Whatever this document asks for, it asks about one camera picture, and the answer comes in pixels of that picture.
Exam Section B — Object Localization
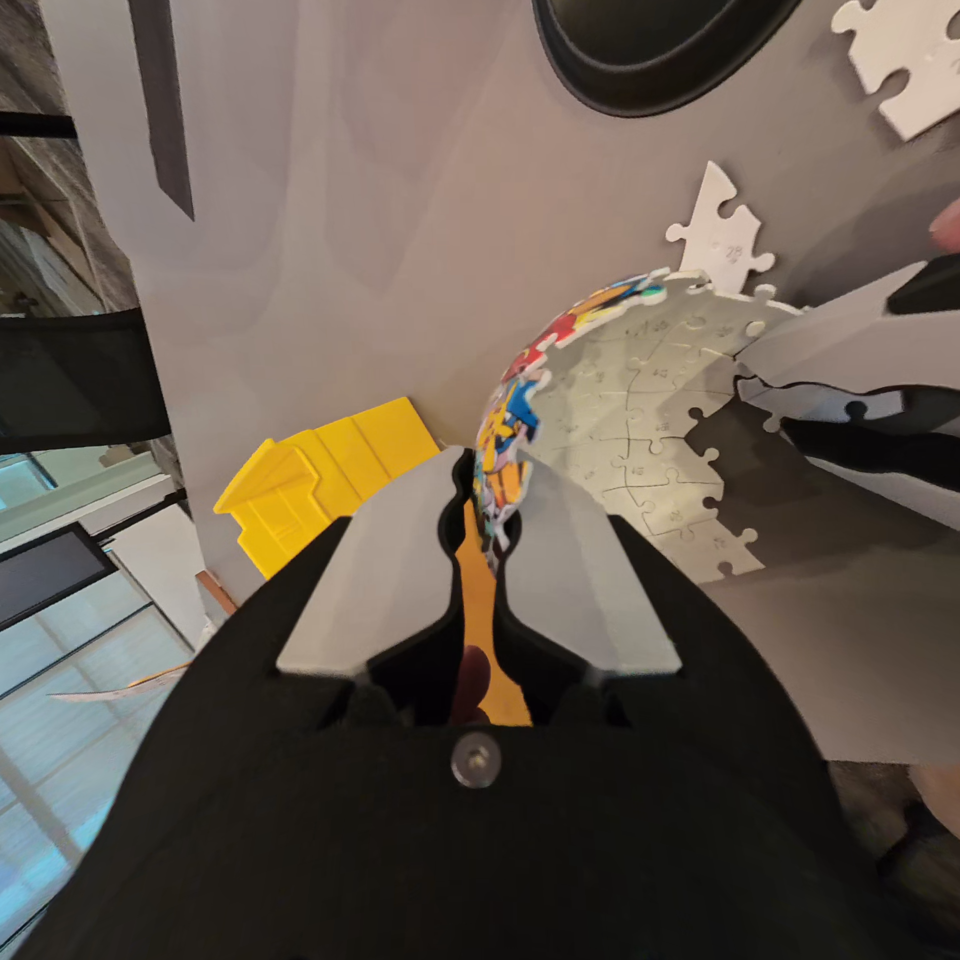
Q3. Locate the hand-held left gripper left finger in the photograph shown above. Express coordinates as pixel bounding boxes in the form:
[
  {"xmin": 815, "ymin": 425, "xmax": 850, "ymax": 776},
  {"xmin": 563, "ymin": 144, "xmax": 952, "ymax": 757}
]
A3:
[{"xmin": 276, "ymin": 445, "xmax": 477, "ymax": 676}]

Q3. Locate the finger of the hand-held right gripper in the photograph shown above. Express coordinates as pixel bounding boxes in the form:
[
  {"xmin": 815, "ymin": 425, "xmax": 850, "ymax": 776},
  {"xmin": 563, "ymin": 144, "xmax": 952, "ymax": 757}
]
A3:
[
  {"xmin": 780, "ymin": 416, "xmax": 960, "ymax": 531},
  {"xmin": 737, "ymin": 261, "xmax": 960, "ymax": 438}
]

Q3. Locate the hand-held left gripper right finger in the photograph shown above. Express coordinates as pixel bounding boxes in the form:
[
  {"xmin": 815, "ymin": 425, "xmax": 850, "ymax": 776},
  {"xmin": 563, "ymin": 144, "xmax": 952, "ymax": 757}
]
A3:
[{"xmin": 491, "ymin": 453, "xmax": 683, "ymax": 675}]

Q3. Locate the white puzzle piece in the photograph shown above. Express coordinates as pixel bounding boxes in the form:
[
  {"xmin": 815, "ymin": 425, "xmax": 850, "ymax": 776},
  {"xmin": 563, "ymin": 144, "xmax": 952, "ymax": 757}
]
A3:
[
  {"xmin": 830, "ymin": 0, "xmax": 960, "ymax": 143},
  {"xmin": 737, "ymin": 375, "xmax": 906, "ymax": 438},
  {"xmin": 665, "ymin": 160, "xmax": 777, "ymax": 298}
]

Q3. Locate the colourful half-built puzzle ball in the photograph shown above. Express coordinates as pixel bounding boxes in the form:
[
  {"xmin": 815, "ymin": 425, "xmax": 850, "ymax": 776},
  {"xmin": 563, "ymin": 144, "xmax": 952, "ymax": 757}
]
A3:
[{"xmin": 476, "ymin": 267, "xmax": 810, "ymax": 587}]

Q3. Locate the yellow plastic bin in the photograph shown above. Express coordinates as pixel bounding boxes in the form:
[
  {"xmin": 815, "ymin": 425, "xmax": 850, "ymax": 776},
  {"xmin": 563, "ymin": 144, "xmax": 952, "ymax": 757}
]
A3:
[{"xmin": 213, "ymin": 396, "xmax": 535, "ymax": 729}]

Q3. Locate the black round dish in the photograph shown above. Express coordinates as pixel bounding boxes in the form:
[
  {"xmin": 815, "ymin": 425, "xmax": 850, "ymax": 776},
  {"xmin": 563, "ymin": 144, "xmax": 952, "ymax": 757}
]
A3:
[{"xmin": 531, "ymin": 0, "xmax": 805, "ymax": 119}]

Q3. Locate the dark monitor screen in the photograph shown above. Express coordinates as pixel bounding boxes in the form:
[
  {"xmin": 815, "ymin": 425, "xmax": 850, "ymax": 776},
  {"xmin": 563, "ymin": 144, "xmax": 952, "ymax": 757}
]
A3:
[{"xmin": 0, "ymin": 522, "xmax": 119, "ymax": 633}]

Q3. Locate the dark narrow strip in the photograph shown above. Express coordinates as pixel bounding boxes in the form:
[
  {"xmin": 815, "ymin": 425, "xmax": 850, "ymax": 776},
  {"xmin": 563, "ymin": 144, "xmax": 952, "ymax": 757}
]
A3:
[{"xmin": 126, "ymin": 0, "xmax": 197, "ymax": 223}]

